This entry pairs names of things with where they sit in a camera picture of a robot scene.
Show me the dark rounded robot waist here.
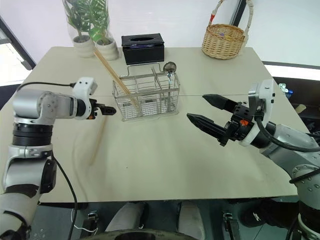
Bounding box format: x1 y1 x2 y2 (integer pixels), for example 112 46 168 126
93 230 198 240

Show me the black window frame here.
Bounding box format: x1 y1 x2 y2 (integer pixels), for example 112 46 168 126
0 14 37 71

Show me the black tissue box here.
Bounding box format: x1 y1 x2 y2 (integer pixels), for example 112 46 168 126
121 32 166 66

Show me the wicker basket with handle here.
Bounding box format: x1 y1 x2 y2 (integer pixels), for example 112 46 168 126
201 0 254 60

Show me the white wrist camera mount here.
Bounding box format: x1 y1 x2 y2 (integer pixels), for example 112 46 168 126
238 79 276 147
71 76 98 121

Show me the blue green plastic wrapper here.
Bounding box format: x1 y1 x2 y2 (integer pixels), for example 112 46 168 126
278 82 295 100

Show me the silver wire basket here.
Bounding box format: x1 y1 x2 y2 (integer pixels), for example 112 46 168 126
112 62 182 123

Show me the thin white cable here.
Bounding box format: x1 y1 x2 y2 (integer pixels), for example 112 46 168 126
70 208 99 232

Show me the grey robot leg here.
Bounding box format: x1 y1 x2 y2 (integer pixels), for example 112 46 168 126
176 200 206 240
104 201 151 238

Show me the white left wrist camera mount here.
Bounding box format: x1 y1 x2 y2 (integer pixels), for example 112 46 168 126
71 76 98 121

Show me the wooden chopstick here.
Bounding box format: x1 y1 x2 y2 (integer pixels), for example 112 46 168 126
94 46 140 106
93 47 139 107
89 115 107 166

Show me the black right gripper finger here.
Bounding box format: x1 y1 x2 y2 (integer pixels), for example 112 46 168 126
201 93 239 112
186 112 230 141

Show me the potted plant white ribbed pot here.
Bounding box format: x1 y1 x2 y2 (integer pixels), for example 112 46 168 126
86 0 120 61
63 0 96 59

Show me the black vertical frame post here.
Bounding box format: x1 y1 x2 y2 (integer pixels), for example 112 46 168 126
229 0 248 26

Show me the metal table leg bracket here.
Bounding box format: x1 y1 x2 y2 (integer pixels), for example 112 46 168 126
83 210 99 232
221 211 238 240

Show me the metal spoon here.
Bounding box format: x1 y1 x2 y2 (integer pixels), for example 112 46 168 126
162 61 178 111

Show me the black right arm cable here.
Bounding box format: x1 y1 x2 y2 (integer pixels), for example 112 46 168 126
255 106 320 185

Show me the black table frame rail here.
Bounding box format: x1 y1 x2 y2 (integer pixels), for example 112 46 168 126
38 201 89 210

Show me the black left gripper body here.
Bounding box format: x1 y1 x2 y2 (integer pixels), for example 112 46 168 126
87 98 102 120

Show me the black shoe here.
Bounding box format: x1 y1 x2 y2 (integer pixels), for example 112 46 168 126
239 198 301 229

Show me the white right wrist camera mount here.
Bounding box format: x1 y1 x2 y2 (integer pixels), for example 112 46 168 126
238 79 276 147

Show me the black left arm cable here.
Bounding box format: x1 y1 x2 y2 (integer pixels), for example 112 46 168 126
16 81 78 237

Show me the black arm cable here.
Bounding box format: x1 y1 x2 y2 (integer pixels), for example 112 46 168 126
255 106 320 185
16 81 78 237

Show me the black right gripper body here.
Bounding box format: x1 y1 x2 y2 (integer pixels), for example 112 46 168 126
219 101 256 147

